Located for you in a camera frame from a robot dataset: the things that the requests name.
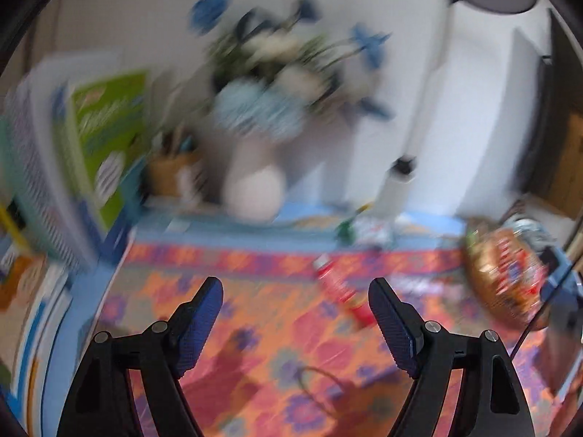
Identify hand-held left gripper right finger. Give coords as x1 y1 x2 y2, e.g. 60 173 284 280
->
368 277 536 437

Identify basket of snacks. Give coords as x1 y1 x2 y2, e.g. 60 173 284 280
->
463 217 555 329

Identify stack of flat books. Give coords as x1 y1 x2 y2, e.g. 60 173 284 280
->
0 252 76 403

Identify white vase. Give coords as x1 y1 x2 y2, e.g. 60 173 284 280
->
222 139 287 225

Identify dark monitor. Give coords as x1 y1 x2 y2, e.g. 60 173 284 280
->
539 7 583 119

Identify green cover book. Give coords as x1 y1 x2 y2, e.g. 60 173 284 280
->
67 70 152 234

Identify floral tablecloth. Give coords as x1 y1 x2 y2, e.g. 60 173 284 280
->
43 207 583 437

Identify yellow-edged book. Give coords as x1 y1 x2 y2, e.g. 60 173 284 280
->
0 202 30 258

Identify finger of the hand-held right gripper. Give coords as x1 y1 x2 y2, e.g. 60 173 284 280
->
540 245 577 293

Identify white desk lamp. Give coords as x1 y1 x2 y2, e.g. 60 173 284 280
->
376 0 539 220

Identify blue and white artificial flowers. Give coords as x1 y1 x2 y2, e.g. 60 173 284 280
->
188 0 396 144

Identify red stick packet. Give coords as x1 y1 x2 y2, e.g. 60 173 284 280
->
316 257 375 327

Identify white spiral notebooks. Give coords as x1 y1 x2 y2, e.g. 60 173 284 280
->
4 54 107 275

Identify black cable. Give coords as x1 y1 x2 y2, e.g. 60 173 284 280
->
509 257 578 361

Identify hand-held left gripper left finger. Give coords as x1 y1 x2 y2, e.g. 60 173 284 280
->
57 277 224 437

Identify wooden pen holder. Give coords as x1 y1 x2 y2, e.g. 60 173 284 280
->
146 150 204 202

